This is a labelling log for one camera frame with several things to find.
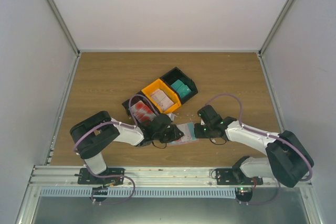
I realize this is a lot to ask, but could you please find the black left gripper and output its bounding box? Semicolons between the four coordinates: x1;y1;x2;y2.
154;124;184;144

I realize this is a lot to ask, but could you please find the pink leather card holder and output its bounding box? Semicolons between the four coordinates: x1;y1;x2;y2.
168;122;198;146

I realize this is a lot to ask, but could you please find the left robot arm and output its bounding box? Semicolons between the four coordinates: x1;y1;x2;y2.
70;111;184;184

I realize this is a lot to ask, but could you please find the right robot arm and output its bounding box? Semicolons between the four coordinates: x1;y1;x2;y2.
194;104;314;188

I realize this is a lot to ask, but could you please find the red circle card stack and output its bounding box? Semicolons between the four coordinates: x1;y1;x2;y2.
131;101;156;123

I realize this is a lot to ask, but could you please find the black bin with red cards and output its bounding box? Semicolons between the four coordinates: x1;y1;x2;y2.
122;91;161;126

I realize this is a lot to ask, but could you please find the white patterned card stack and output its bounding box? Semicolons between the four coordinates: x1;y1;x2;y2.
150;89;174;112

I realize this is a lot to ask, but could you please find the teal card stack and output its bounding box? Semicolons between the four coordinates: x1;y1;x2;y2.
171;79;191;98

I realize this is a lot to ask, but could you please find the black bin with teal cards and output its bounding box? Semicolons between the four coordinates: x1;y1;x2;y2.
160;67;198;104

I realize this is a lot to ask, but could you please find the yellow plastic bin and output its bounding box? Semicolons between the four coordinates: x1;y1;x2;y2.
141;79;182;114

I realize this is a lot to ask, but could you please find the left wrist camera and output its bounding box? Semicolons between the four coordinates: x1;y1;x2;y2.
167;113;176;121

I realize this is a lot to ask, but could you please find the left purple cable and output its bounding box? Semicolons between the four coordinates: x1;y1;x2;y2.
72;94;155;175

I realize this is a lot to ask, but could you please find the purple cable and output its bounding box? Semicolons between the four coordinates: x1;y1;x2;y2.
72;94;155;175
204;94;314;182

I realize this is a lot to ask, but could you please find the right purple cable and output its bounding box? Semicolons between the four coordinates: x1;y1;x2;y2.
204;94;314;182

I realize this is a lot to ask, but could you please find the slotted cable duct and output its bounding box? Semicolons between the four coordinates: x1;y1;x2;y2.
40;187;236;199

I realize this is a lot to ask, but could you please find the aluminium mounting rail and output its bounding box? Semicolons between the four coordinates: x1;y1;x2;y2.
28;166;312;187

